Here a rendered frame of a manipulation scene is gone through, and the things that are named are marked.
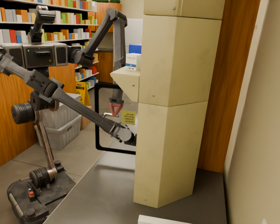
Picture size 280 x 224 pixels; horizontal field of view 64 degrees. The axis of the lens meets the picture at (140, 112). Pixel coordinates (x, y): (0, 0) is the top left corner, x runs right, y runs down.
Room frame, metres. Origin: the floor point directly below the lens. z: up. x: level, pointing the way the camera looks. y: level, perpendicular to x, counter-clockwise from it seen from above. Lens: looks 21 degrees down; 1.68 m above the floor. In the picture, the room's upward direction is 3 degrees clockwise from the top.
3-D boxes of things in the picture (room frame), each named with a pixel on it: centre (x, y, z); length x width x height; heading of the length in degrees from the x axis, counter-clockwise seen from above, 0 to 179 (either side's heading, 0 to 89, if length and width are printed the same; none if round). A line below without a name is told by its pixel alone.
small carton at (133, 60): (0.92, 0.03, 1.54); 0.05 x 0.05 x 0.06; 60
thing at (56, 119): (2.98, 1.16, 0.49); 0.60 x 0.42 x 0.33; 165
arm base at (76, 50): (1.64, 0.47, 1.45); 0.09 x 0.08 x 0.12; 135
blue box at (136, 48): (1.03, 0.00, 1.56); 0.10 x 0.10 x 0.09; 75
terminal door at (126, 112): (1.12, 0.09, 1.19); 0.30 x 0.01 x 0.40; 82
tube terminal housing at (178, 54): (0.91, -0.15, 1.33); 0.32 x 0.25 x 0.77; 165
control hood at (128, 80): (0.96, 0.02, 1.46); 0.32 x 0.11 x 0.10; 165
